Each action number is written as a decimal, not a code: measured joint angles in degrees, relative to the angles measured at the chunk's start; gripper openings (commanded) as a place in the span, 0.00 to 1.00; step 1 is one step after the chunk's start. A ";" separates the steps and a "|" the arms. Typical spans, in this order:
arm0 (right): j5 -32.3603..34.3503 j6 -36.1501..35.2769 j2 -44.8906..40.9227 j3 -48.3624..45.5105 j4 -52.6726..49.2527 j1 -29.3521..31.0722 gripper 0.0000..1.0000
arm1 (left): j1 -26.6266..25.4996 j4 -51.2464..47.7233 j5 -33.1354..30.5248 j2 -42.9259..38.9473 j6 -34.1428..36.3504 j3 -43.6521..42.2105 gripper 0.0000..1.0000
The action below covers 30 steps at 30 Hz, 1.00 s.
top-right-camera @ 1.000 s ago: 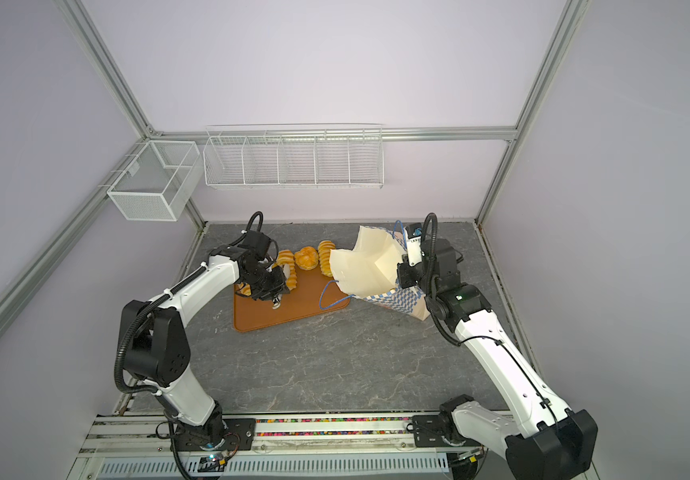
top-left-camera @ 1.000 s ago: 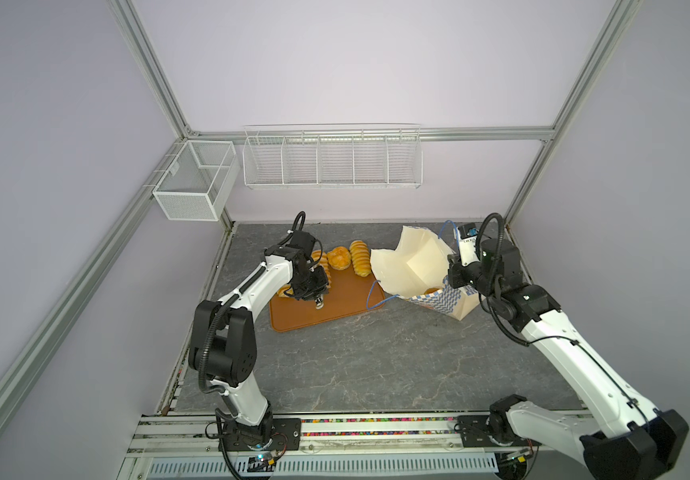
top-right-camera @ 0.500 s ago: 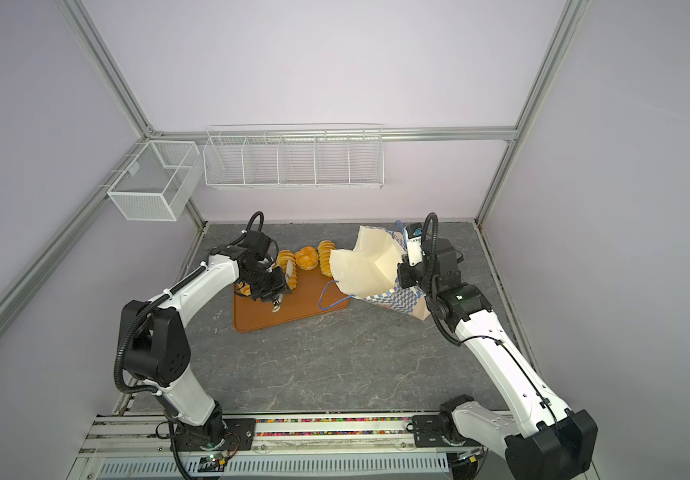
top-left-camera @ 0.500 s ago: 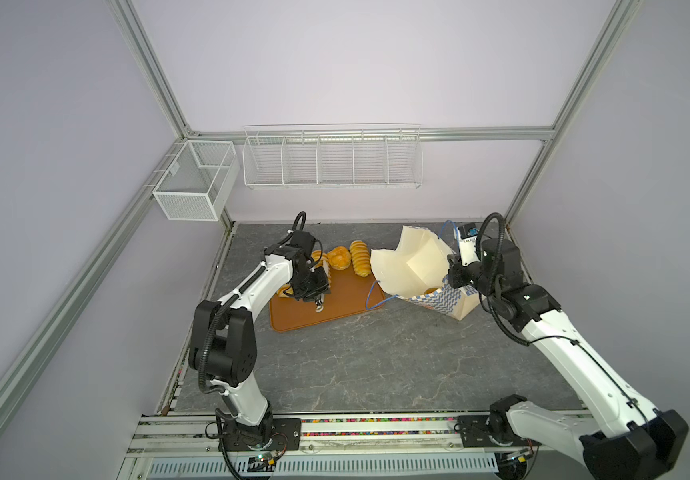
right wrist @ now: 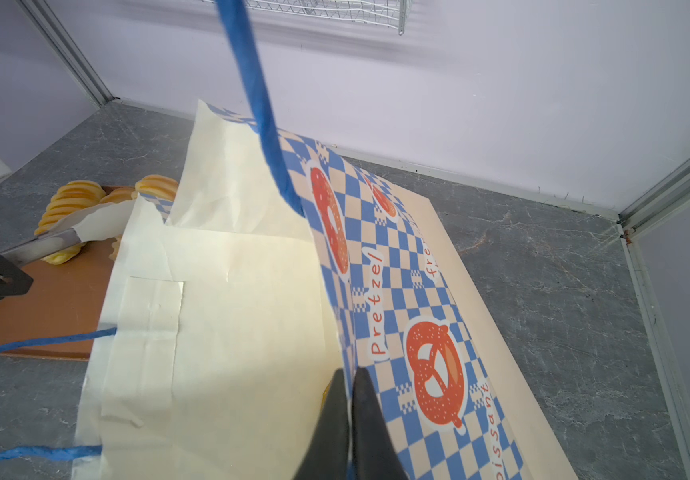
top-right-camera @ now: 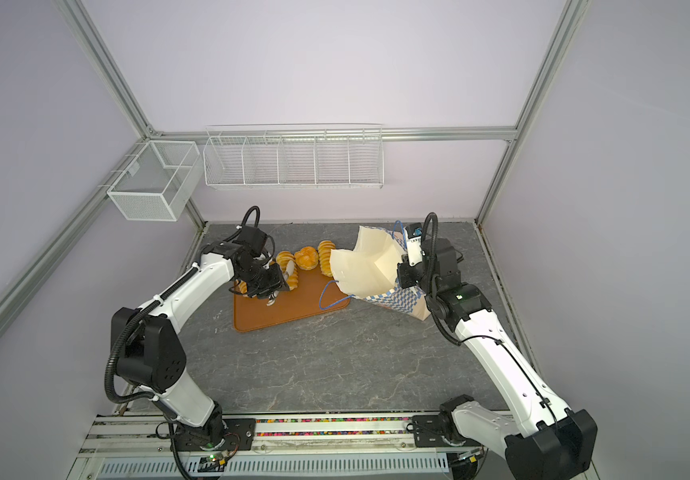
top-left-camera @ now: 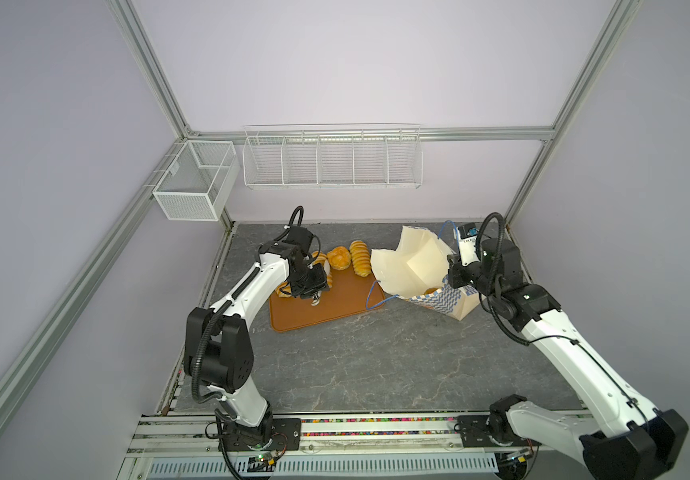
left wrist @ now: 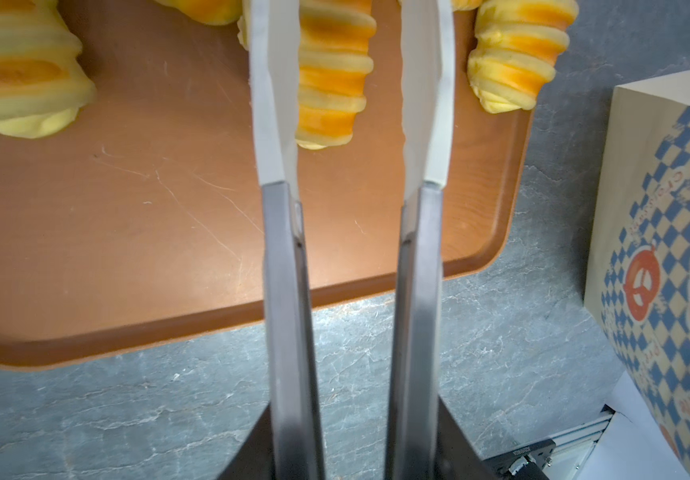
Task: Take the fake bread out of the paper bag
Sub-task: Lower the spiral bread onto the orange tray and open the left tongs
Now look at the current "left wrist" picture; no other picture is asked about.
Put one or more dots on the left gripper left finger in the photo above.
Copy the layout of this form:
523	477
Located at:
255	458

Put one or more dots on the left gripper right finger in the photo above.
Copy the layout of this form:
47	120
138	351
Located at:
456	458

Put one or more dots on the blue checkered paper bag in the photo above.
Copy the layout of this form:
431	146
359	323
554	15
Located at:
638	273

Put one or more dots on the ridged long bread loaf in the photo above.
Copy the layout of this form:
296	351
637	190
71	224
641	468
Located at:
518	45

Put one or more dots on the metal tongs with white tips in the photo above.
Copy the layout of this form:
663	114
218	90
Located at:
350	221

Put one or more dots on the yellow bread roll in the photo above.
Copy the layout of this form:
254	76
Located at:
208	12

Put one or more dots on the brown plastic tray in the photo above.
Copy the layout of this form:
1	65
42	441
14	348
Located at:
141	222

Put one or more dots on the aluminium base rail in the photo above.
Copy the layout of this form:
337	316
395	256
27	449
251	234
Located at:
560	456

